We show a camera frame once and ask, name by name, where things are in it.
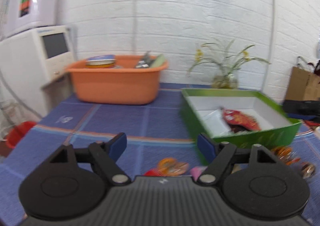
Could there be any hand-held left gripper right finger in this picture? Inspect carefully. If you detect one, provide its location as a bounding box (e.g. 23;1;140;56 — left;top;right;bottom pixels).
197;133;281;184

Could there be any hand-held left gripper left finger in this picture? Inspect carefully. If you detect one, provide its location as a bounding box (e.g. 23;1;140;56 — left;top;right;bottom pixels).
46;133;131;186

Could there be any orange ring snack packet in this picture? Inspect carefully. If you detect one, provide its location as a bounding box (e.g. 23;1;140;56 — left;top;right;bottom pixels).
144;157;189;177

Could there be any green cardboard box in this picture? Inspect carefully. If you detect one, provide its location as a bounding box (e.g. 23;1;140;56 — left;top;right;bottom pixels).
180;88;302;166

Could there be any blue checked tablecloth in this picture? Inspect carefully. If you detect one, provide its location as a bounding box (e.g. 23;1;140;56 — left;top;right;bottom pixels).
0;82;320;226

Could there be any white plastic packet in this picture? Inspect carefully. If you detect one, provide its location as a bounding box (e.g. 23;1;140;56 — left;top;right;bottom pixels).
200;110;232;138

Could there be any pink packet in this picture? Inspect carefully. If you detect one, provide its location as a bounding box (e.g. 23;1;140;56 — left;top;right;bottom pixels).
190;166;208;181

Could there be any red snack packet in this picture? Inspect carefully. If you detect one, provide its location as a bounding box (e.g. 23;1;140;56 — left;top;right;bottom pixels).
220;107;262;133

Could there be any orange plastic basin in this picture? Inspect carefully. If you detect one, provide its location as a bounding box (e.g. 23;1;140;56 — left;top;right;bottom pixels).
65;55;169;106

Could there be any yellow flowering plant in vase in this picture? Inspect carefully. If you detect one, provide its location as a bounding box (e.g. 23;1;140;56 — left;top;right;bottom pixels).
187;39;272;89

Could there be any orange clear snack packet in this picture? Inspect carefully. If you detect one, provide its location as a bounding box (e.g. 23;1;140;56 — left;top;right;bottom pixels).
271;146;302;165

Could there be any round tin with blue lid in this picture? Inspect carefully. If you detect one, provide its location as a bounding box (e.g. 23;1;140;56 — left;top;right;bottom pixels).
85;54;118;69

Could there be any dark grey snack packet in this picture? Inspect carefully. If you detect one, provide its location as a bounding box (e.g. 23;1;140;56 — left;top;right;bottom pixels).
135;52;156;69

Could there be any light green packet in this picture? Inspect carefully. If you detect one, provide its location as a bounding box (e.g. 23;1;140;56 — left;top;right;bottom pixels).
150;54;167;68

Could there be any red bucket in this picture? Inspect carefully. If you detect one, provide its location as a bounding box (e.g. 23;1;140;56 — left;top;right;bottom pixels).
5;121;38;149

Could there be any black bag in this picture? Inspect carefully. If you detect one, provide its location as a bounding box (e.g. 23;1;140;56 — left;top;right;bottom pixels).
282;100;320;117

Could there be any round shiny wrapped snack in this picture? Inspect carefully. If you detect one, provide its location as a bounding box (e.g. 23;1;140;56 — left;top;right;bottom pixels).
301;162;317;179

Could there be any brown paper bag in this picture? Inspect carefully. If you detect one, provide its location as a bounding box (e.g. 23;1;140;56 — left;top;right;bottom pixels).
285;66;320;102

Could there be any white appliance with dark window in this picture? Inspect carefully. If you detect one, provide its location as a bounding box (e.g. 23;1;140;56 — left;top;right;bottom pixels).
0;26;76;119

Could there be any white wall pipe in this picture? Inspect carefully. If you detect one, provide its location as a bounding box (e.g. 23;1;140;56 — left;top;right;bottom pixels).
260;0;276;93
132;0;140;56

